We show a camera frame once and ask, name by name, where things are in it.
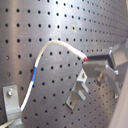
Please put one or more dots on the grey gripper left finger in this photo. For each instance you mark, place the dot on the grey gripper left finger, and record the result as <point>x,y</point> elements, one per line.
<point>106,54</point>

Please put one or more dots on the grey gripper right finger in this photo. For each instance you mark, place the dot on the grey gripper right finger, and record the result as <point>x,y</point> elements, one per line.
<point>101,72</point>

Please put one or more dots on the grey metal cable clip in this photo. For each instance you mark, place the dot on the grey metal cable clip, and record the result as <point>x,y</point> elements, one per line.
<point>78,91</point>

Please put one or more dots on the grey metal corner bracket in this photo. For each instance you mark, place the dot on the grey metal corner bracket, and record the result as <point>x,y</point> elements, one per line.
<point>12,107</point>

